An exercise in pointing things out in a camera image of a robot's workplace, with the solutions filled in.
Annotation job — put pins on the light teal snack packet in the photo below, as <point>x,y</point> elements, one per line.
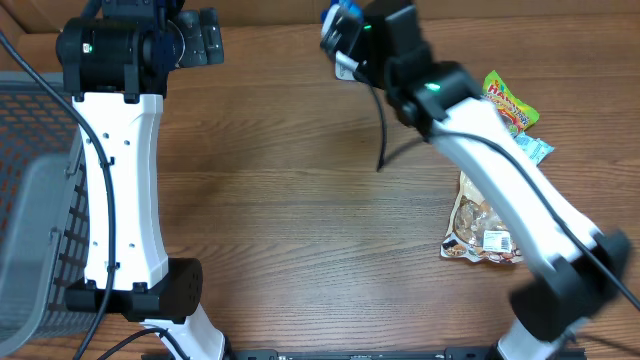
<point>535,148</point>

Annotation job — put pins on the green Haribo candy bag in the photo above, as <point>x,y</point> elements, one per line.
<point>516,114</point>

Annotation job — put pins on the beige brown snack bag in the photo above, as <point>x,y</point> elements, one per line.
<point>475,231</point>

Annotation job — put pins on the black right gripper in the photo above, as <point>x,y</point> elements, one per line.
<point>363,66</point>

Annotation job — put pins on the white barcode scanner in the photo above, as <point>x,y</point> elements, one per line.
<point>345,70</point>

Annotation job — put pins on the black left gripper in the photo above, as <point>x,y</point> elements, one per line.
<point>204,37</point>

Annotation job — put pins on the grey plastic mesh basket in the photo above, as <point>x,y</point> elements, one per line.
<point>44,215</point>

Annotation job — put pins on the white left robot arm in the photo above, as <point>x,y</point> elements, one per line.
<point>116,67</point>

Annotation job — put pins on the blue snack bar wrapper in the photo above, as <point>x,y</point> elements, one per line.
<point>338,9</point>

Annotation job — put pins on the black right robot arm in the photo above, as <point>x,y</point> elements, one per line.
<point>577,269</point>

